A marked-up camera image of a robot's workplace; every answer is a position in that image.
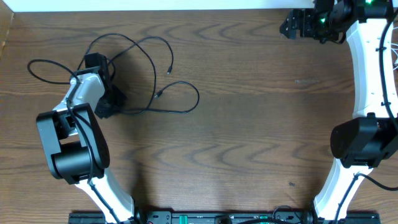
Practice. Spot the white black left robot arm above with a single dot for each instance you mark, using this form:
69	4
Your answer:
74	146

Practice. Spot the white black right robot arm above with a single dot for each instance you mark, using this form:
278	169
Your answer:
370	137

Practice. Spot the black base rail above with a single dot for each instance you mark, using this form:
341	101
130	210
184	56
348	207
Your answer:
165	217

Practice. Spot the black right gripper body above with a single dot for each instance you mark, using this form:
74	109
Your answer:
320	27

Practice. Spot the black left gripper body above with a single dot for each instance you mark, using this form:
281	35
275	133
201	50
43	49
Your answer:
109	101

